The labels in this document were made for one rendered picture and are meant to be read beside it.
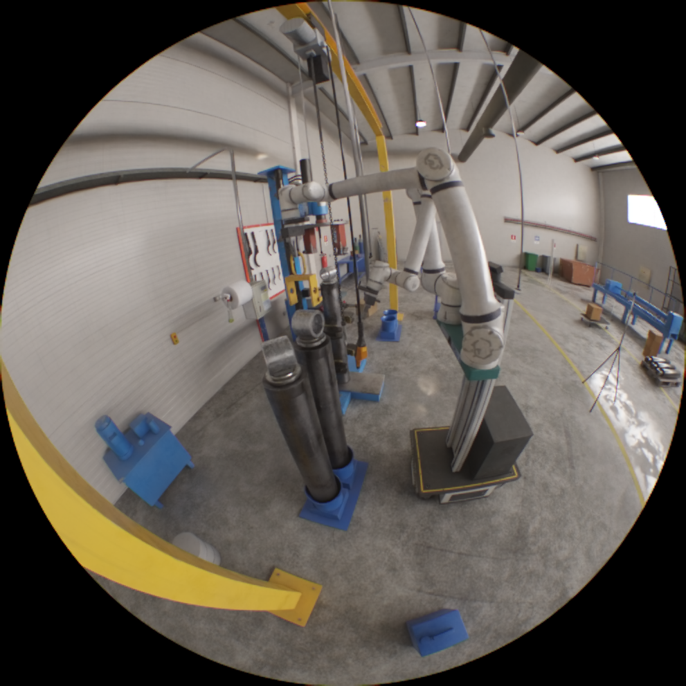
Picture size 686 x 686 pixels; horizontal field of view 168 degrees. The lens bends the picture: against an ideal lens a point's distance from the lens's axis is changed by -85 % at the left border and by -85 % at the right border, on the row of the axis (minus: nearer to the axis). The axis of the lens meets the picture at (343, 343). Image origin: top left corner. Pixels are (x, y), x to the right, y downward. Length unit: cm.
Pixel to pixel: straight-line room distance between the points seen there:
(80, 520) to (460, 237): 118
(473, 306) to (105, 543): 118
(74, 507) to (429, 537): 209
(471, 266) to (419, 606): 209
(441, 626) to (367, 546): 91
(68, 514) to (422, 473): 201
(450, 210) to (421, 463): 181
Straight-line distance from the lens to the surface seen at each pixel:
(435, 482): 199
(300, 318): 121
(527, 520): 249
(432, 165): 78
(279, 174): 262
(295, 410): 107
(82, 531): 63
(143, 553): 73
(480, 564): 222
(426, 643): 175
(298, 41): 223
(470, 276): 78
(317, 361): 125
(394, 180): 100
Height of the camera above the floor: 205
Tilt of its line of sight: 28 degrees down
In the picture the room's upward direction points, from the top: 7 degrees counter-clockwise
